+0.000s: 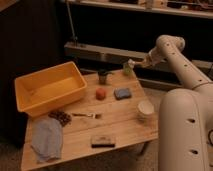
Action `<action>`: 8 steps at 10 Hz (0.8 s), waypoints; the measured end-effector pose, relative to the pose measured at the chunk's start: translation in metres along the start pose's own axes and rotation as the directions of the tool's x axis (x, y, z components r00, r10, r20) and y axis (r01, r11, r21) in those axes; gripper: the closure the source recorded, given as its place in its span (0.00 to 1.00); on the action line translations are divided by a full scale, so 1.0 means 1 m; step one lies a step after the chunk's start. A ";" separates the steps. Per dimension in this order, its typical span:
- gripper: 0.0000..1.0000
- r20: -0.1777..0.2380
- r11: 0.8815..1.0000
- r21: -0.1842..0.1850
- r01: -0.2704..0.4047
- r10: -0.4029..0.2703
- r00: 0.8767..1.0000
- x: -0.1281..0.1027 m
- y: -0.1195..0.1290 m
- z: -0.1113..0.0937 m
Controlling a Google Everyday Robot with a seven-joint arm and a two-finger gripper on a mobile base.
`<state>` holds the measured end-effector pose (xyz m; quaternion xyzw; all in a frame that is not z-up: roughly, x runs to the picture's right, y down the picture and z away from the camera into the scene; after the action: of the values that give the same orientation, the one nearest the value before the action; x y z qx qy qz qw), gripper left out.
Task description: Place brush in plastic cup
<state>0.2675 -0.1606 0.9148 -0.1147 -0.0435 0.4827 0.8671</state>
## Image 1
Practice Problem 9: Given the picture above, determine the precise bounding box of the grey metal shelf rail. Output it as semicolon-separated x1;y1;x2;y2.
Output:
64;42;212;73

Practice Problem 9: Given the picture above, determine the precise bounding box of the dark grape bunch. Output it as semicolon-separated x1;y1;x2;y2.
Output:
49;111;71;126

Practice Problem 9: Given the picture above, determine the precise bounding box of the blue sponge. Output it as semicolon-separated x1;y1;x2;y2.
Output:
114;88;131;100

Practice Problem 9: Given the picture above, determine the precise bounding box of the yellow plastic bin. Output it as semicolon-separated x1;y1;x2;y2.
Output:
15;62;87;117

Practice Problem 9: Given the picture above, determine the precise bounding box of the metal vertical pole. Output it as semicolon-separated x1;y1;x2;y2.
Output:
66;0;77;45

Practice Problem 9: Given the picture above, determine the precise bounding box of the grey cloth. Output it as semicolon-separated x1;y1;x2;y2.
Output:
31;118;63;163

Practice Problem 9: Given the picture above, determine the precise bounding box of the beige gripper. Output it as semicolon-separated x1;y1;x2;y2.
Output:
123;59;151;76

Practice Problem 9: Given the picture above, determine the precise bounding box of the wooden table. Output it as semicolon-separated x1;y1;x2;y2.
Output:
21;70;158;171

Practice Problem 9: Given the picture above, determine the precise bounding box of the red block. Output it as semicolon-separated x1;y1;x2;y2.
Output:
96;88;106;100

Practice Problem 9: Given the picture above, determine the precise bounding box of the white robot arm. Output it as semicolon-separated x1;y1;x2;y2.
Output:
124;35;213;171

